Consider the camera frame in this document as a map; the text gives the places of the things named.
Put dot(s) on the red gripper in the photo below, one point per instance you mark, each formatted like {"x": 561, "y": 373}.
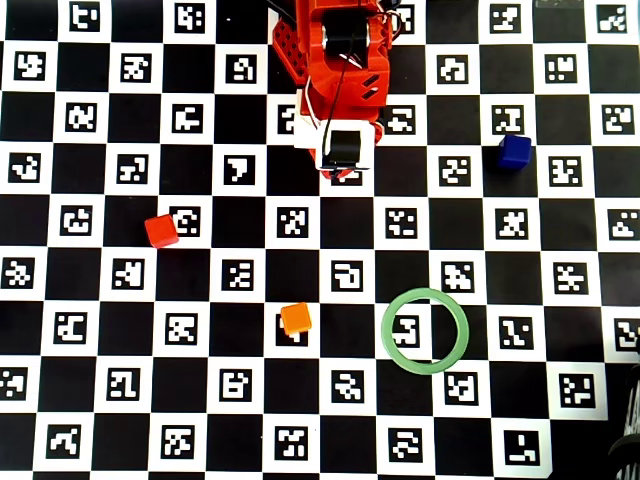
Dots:
{"x": 346, "y": 144}

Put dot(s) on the blue cube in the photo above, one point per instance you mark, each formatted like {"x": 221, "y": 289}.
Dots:
{"x": 515, "y": 152}

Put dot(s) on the red cube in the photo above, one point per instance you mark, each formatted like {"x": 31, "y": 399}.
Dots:
{"x": 161, "y": 231}

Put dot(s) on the red robot arm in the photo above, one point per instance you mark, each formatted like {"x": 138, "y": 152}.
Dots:
{"x": 312, "y": 55}

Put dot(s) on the orange cube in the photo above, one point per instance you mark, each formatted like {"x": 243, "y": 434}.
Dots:
{"x": 296, "y": 317}

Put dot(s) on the checkerboard marker mat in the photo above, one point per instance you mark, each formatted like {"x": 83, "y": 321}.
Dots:
{"x": 180, "y": 385}

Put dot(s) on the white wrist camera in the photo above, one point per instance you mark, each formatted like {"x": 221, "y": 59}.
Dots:
{"x": 310, "y": 135}

